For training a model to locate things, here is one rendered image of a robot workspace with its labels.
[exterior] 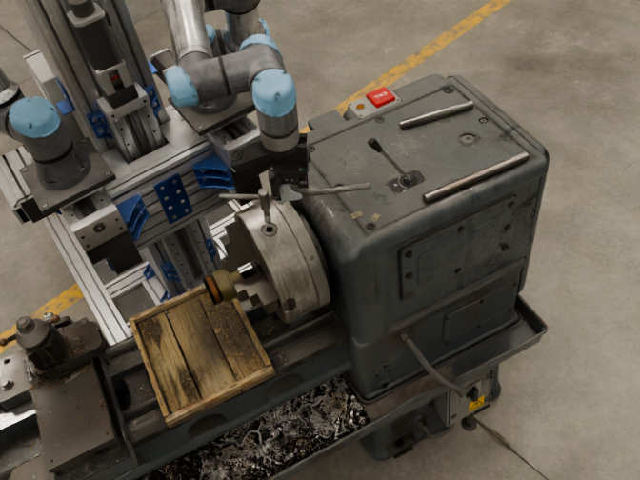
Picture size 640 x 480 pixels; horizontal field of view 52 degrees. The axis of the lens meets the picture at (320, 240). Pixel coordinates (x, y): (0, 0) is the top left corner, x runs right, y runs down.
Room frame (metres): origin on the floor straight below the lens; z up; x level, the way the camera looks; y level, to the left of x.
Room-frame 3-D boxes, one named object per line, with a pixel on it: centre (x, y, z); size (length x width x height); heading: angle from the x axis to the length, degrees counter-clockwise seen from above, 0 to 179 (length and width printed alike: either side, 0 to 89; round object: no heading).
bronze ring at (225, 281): (1.04, 0.26, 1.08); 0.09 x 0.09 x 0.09; 19
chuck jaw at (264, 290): (0.98, 0.16, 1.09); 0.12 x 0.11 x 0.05; 19
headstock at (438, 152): (1.23, -0.26, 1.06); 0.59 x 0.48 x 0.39; 109
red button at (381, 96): (1.45, -0.23, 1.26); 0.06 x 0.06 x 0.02; 19
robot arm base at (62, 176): (1.49, 0.69, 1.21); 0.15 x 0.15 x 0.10
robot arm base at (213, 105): (1.71, 0.25, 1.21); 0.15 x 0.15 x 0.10
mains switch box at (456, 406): (0.97, -0.34, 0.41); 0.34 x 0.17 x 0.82; 109
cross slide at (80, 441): (0.91, 0.71, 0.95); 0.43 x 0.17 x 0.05; 19
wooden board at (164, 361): (1.00, 0.38, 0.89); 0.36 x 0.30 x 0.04; 19
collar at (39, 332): (0.97, 0.73, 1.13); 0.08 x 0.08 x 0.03
